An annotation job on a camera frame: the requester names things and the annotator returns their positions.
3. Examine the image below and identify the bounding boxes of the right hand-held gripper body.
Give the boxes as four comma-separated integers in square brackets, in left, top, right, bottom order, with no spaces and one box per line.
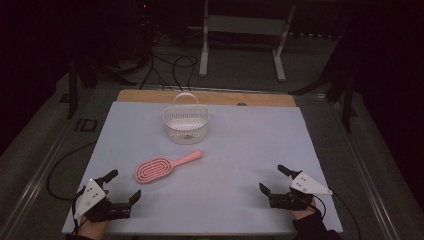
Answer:
[268,171,334,211]

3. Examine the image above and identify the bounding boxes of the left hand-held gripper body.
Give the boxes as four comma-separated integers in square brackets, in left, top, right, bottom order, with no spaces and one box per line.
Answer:
[73,178,132,224]

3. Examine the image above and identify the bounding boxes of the pink hairbrush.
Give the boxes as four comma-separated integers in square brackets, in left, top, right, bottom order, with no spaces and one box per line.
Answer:
[134,149,203,185]

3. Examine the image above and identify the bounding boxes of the white plastic basket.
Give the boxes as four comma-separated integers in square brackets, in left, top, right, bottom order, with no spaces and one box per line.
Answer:
[162,92,211,146]

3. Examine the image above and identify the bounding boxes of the person's right hand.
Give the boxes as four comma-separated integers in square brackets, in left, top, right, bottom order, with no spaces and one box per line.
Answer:
[291,198,318,221]

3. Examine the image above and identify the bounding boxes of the person's left hand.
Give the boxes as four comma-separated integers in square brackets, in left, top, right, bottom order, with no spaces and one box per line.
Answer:
[77,215,110,240]

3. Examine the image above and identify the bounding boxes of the white table mat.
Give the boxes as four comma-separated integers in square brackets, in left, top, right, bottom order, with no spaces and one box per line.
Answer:
[61,100,344,235]

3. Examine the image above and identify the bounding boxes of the black metal stand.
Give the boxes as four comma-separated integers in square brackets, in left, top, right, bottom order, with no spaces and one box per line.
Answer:
[288,19,358,134]
[59,54,138,120]

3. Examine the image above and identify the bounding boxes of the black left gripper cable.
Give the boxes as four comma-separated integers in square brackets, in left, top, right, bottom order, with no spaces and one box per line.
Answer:
[46,141,98,234]

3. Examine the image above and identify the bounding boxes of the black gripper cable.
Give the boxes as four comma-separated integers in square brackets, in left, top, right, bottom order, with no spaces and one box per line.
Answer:
[46,141,98,234]
[311,189,362,240]

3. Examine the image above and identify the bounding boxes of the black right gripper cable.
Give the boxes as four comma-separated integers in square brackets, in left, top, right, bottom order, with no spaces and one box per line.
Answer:
[311,189,362,240]

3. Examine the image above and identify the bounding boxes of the black floor cables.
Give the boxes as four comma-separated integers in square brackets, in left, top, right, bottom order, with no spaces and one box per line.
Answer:
[139,49,200,93]

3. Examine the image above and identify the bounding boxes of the white metal stand frame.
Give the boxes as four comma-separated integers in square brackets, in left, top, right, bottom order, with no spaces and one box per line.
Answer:
[198,0,297,83]

